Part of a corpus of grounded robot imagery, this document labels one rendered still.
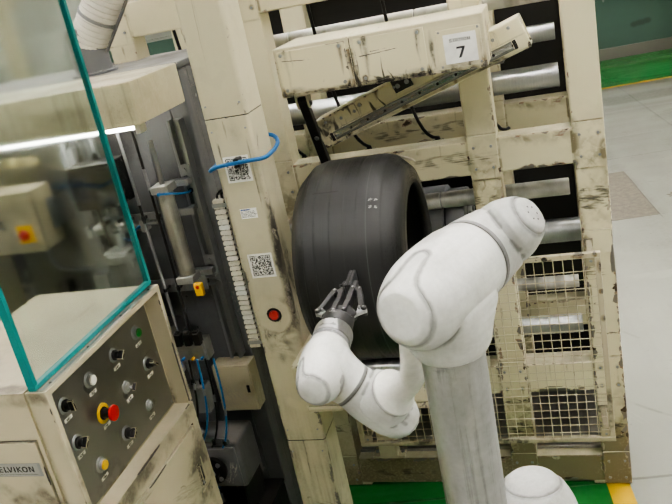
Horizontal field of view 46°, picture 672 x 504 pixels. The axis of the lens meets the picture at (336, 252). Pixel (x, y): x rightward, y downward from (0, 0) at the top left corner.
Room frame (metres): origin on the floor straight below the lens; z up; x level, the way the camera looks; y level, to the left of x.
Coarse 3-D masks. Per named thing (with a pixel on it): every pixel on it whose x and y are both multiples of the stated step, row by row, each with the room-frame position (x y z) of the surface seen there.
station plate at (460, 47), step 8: (464, 32) 2.18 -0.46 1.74; (472, 32) 2.18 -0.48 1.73; (448, 40) 2.20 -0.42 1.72; (456, 40) 2.19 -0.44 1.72; (464, 40) 2.18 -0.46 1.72; (472, 40) 2.18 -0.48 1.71; (448, 48) 2.20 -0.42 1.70; (456, 48) 2.19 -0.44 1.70; (464, 48) 2.19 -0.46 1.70; (472, 48) 2.18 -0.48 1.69; (448, 56) 2.20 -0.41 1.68; (456, 56) 2.19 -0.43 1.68; (464, 56) 2.19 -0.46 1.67; (472, 56) 2.18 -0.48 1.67; (448, 64) 2.20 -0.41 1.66
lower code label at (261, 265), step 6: (270, 252) 2.12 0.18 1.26; (252, 258) 2.14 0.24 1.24; (258, 258) 2.13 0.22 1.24; (264, 258) 2.13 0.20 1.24; (270, 258) 2.12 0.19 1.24; (252, 264) 2.14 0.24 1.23; (258, 264) 2.13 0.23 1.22; (264, 264) 2.13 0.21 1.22; (270, 264) 2.12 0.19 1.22; (252, 270) 2.14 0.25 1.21; (258, 270) 2.14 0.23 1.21; (264, 270) 2.13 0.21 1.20; (270, 270) 2.12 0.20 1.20; (252, 276) 2.14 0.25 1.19; (258, 276) 2.14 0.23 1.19; (264, 276) 2.13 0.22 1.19; (270, 276) 2.13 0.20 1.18
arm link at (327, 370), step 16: (320, 336) 1.53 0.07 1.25; (336, 336) 1.54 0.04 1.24; (304, 352) 1.50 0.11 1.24; (320, 352) 1.47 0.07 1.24; (336, 352) 1.48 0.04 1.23; (304, 368) 1.45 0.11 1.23; (320, 368) 1.43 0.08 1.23; (336, 368) 1.45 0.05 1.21; (352, 368) 1.47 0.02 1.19; (304, 384) 1.42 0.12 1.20; (320, 384) 1.41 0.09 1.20; (336, 384) 1.43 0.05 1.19; (352, 384) 1.45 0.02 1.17; (304, 400) 1.44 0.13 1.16; (320, 400) 1.42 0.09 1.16; (336, 400) 1.46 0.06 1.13
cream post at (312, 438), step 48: (192, 0) 2.13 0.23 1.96; (192, 48) 2.15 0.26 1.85; (240, 48) 2.17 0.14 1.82; (240, 96) 2.11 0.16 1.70; (240, 144) 2.12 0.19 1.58; (240, 192) 2.13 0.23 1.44; (240, 240) 2.15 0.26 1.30; (288, 240) 2.19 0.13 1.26; (288, 288) 2.12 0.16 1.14; (288, 336) 2.12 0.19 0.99; (288, 384) 2.13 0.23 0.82; (288, 432) 2.15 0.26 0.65; (336, 432) 2.22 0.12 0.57; (336, 480) 2.13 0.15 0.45
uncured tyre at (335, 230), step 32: (352, 160) 2.12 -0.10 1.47; (384, 160) 2.07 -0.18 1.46; (320, 192) 2.00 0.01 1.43; (352, 192) 1.97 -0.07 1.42; (384, 192) 1.94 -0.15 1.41; (416, 192) 2.22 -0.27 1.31; (320, 224) 1.93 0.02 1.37; (352, 224) 1.90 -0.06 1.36; (384, 224) 1.88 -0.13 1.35; (416, 224) 2.34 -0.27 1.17; (320, 256) 1.89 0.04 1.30; (352, 256) 1.86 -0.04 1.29; (384, 256) 1.84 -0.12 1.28; (320, 288) 1.87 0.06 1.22; (320, 320) 1.88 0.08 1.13; (352, 352) 1.92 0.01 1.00; (384, 352) 1.90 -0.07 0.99
